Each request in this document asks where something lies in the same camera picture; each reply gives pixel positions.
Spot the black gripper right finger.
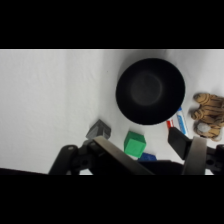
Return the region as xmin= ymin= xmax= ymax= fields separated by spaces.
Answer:
xmin=167 ymin=126 xmax=224 ymax=176

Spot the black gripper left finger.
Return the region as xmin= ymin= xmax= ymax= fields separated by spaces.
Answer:
xmin=48 ymin=135 xmax=155 ymax=176

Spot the striped tiger plush toy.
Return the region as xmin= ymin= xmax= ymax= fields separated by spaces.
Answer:
xmin=190 ymin=92 xmax=224 ymax=142

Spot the black bowl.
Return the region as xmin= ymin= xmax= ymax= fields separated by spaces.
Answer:
xmin=115 ymin=57 xmax=186 ymax=126

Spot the green cube block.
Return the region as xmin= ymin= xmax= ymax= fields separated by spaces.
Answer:
xmin=123 ymin=130 xmax=147 ymax=159

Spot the grey cube block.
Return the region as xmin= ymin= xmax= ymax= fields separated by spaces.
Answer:
xmin=85 ymin=119 xmax=112 ymax=141

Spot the blue cube block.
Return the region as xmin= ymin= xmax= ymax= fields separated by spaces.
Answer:
xmin=137 ymin=152 xmax=158 ymax=164

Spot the blue capped marker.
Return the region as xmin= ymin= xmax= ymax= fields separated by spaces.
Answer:
xmin=175 ymin=106 xmax=190 ymax=138

